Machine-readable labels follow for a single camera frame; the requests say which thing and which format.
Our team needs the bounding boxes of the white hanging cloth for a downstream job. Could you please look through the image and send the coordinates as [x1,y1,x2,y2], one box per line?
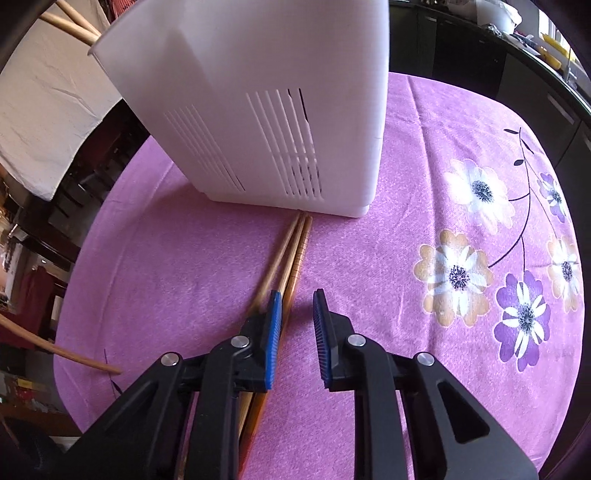
[0,13,124,202]

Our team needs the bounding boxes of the yellow bowl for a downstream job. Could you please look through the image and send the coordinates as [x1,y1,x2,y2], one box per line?
[539,34,574,66]

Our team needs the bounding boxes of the white plastic utensil holder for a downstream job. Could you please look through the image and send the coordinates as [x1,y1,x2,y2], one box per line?
[87,0,391,219]

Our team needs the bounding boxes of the wooden chopstick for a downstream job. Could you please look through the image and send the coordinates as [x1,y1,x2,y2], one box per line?
[0,315,123,374]
[249,211,306,320]
[238,215,315,468]
[39,11,99,47]
[272,213,310,302]
[55,0,101,36]

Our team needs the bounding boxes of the purple floral tablecloth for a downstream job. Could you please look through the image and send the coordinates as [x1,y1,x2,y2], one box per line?
[52,71,585,480]

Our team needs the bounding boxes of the dark lower cabinets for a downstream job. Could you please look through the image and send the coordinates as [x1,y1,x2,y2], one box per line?
[388,0,591,186]

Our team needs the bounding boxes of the white rice cooker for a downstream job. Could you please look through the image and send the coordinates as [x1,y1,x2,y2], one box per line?
[461,0,523,34]

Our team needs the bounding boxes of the dark wooden chairs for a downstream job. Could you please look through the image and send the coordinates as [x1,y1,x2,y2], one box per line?
[44,99,153,259]

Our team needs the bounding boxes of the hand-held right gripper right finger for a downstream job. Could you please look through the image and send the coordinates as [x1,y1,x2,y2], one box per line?
[312,289,542,480]

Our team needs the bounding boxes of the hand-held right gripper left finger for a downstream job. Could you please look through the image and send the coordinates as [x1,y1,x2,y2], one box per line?
[60,290,283,480]

